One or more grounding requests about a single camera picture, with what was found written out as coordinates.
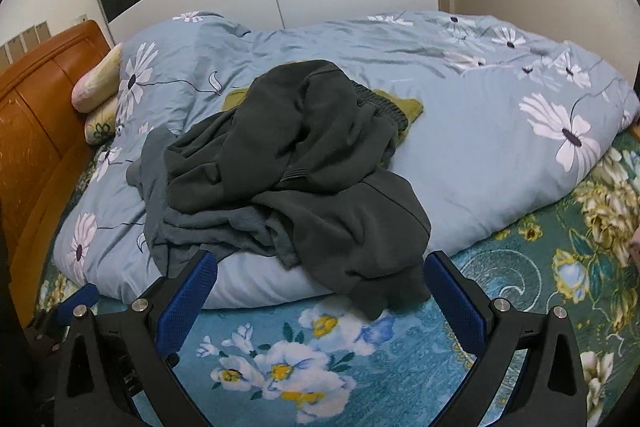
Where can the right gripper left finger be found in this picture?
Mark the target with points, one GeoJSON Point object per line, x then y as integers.
{"type": "Point", "coordinates": [107, 359]}

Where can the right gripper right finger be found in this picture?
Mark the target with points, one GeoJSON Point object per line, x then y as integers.
{"type": "Point", "coordinates": [550, 389]}

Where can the dark grey sweatpants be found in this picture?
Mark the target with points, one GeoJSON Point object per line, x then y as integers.
{"type": "Point", "coordinates": [303, 144]}

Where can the grey-green shirt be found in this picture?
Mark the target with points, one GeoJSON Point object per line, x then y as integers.
{"type": "Point", "coordinates": [174, 237]}

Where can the orange wooden headboard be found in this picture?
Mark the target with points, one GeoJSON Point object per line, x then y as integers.
{"type": "Point", "coordinates": [43, 150]}

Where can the yellow floral pillow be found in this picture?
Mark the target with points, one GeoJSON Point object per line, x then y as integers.
{"type": "Point", "coordinates": [100, 123]}

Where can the light blue floral duvet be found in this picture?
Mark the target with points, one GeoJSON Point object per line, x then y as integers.
{"type": "Point", "coordinates": [511, 121]}

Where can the pale floral pillow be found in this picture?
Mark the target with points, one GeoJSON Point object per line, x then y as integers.
{"type": "Point", "coordinates": [99, 84]}

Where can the olive green garment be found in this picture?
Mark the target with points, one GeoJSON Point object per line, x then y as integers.
{"type": "Point", "coordinates": [405, 111]}

